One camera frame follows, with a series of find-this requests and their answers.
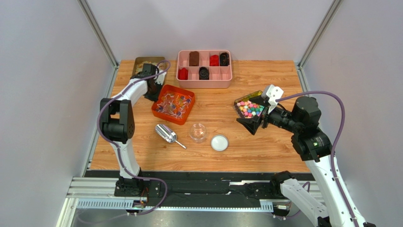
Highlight green tin of star candies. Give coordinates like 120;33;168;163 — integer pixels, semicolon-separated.
233;90;264;118

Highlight orange tray of lollipops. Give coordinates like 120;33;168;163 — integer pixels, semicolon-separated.
151;85;196;125

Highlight silver metal scoop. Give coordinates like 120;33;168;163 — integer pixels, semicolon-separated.
155;124;187;149

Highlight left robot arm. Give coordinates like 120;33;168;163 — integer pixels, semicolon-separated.
97;60;168;197

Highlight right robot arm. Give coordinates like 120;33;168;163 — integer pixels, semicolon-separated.
235;96;373;227

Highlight red candy lower compartment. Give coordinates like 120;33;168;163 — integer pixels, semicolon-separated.
177;68;188;80

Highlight white jar lid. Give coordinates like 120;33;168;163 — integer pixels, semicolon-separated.
210;135;229;152

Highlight pink divided organizer box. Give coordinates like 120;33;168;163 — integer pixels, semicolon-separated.
176;50;233;88

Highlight black candy lower compartment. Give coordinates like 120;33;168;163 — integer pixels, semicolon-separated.
199;67;210;80

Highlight black candy compartment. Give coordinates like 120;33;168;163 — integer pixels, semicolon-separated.
219;52;230;66
199;67;210;80

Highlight clear glass jar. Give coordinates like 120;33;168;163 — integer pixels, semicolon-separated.
189;123;207;143

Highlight black candy upper compartment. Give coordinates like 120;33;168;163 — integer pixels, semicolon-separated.
219;52;230;66

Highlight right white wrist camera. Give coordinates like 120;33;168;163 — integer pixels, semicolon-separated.
261;85;284;114

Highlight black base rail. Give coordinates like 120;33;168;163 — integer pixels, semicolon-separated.
85;170;315;209

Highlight right aluminium frame post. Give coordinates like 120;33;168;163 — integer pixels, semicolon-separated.
298;0;343;69

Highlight aluminium frame post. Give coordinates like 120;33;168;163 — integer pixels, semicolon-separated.
298;0;343;69
78;0;119;69

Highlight left aluminium frame post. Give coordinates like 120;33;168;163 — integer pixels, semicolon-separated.
78;0;119;69

